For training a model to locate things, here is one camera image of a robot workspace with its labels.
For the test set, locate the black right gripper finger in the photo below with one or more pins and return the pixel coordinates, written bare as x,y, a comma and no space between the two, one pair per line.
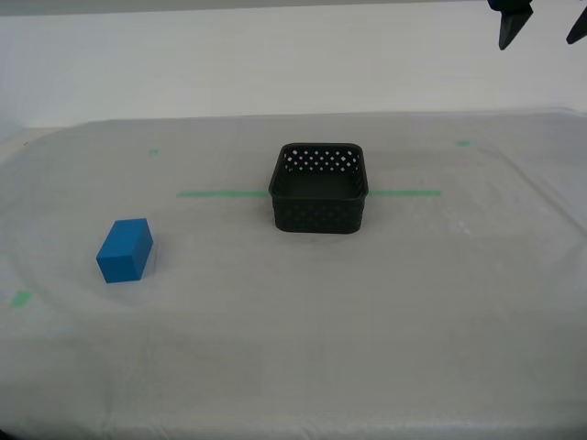
580,28
511,18

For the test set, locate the black plastic lattice basket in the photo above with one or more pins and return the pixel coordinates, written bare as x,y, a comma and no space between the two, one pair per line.
316,215

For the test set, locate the blue rectangular block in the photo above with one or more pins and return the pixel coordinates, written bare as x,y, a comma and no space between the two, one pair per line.
121,252

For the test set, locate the small green tape square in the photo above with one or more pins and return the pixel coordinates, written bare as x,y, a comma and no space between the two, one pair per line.
153,151
20,299
463,143

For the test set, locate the long green tape strip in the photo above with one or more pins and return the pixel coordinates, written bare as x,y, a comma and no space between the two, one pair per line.
206,194

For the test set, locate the white table cover sheet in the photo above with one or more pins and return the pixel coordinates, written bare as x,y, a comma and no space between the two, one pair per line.
321,321

